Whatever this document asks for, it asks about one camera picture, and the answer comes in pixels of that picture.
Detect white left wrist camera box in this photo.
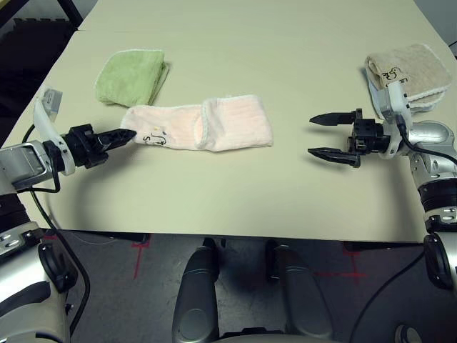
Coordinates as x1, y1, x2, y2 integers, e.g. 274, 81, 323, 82
32, 87, 78, 176

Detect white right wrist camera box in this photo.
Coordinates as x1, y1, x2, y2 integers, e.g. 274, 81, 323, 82
378, 81, 415, 160

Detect folded light blue towel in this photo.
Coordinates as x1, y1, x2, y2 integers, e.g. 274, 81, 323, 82
363, 69, 443, 119

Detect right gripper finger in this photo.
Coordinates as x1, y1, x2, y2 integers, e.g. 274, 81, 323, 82
308, 111, 358, 128
306, 146, 360, 169

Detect thin black hanging cable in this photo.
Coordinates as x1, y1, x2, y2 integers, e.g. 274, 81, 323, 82
349, 242, 429, 343

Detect folded green towel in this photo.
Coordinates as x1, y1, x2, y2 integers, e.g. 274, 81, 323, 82
94, 49, 171, 107

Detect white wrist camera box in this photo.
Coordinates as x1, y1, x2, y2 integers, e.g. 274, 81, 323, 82
378, 81, 415, 160
32, 87, 78, 176

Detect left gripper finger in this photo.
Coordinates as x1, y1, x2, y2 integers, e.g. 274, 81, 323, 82
101, 135, 134, 151
94, 128, 139, 144

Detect pink terry towel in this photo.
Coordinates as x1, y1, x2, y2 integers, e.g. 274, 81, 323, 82
120, 94, 275, 154

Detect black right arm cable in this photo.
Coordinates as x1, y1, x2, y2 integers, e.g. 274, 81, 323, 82
398, 121, 457, 160

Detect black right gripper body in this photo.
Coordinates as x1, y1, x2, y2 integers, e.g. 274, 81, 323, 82
344, 109, 392, 169

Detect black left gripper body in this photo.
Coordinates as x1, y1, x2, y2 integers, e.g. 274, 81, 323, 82
59, 124, 110, 169

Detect grey round floor object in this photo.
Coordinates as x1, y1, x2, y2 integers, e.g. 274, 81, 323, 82
394, 321, 426, 343

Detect grey robot left leg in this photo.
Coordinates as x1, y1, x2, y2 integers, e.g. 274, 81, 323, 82
171, 237, 219, 343

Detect grey robot torso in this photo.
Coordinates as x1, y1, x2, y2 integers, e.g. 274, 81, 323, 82
217, 325, 297, 343

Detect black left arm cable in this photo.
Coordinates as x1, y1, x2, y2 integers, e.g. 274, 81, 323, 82
21, 123, 90, 337

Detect black foam floor mats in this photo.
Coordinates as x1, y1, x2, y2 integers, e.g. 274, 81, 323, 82
0, 17, 74, 119

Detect folded beige towel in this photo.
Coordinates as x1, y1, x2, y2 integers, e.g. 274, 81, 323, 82
363, 43, 451, 106

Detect thin white floor wire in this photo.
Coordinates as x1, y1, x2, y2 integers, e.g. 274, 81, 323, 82
71, 232, 119, 246

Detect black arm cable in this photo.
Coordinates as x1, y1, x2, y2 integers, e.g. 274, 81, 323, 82
21, 123, 90, 337
398, 121, 457, 160

